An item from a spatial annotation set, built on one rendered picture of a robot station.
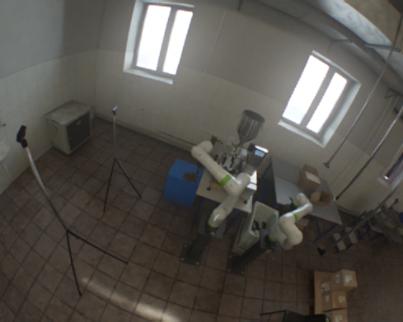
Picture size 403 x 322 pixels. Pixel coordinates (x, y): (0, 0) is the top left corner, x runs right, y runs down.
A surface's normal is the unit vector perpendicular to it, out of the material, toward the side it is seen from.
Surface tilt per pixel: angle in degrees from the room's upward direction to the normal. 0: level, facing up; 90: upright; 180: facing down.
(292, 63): 90
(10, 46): 90
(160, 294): 0
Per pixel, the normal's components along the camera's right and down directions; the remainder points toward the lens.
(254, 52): -0.23, 0.57
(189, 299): 0.27, -0.74
